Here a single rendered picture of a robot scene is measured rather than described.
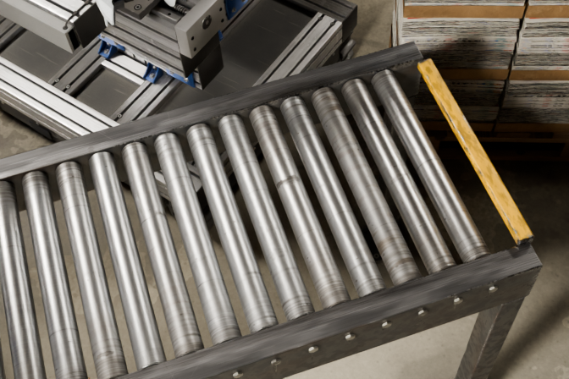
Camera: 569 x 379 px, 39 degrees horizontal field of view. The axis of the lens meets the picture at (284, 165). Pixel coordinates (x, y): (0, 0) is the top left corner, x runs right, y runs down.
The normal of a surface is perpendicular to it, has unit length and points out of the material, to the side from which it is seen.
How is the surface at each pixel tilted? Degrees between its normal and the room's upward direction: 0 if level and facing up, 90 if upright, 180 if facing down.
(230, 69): 0
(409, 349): 0
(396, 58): 0
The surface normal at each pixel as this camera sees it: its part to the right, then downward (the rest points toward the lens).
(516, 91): -0.05, 0.83
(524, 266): -0.05, -0.56
